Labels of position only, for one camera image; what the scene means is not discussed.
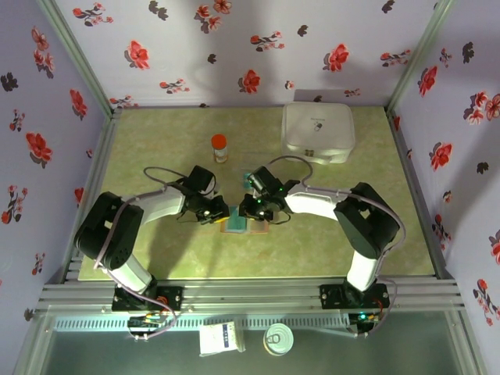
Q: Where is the small circuit board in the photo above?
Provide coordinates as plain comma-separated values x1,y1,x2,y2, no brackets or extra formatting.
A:
127,314,167,341
348,310,383,338

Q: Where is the orange pill bottle red cap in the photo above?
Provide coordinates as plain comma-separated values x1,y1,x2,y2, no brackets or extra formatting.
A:
211,134,230,164

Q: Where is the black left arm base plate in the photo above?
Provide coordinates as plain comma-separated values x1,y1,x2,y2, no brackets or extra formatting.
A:
112,284,184,313

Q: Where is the white cardboard box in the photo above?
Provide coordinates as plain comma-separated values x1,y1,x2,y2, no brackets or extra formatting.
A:
198,322,245,356

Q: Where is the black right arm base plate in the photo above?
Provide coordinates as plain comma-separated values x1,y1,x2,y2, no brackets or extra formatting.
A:
319,283,391,309

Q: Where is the grey slotted cable duct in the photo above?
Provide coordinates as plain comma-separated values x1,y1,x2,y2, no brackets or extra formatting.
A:
53,315,352,332

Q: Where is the aluminium corner post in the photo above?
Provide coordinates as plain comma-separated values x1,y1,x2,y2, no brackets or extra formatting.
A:
34,0,120,114
386,0,456,113

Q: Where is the brown rectangular tray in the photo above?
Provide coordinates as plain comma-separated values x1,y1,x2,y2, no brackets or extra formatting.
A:
220,205,271,236

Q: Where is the silver tin can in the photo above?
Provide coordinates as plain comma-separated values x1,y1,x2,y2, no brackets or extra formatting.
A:
263,323,295,357

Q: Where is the aluminium frame rail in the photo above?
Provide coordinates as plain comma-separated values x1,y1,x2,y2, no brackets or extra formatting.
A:
384,108,450,280
34,276,466,313
62,108,123,282

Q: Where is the white square lidded container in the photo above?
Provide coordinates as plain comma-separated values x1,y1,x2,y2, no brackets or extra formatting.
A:
280,102,356,165

